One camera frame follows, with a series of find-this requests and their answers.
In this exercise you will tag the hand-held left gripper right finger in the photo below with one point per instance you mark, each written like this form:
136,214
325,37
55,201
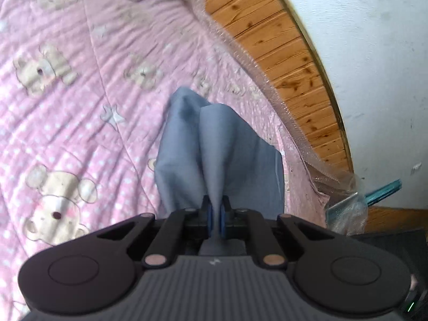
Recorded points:
222,220

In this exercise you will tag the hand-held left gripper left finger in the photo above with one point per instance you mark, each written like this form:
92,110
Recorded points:
210,217

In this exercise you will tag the grey pants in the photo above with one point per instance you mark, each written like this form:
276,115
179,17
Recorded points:
214,147

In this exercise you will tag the teal striped board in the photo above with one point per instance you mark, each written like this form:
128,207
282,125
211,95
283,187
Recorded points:
384,190

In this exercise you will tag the clear bubble wrap sheet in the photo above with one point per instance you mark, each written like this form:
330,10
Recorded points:
267,83

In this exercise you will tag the pink bear-print blanket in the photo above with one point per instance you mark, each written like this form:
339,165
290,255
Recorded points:
83,107

